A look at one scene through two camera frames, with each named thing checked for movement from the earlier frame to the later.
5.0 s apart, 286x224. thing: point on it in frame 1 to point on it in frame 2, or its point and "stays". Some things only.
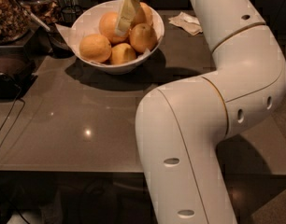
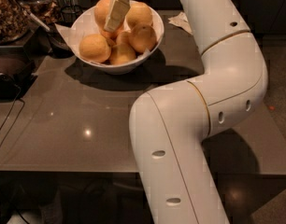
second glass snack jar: x=41 y=1 stays
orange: x=107 y=28 to x=102 y=11
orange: x=122 y=53 stays
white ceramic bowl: x=86 y=21 stays
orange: x=142 y=36 stays
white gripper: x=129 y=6 to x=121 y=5
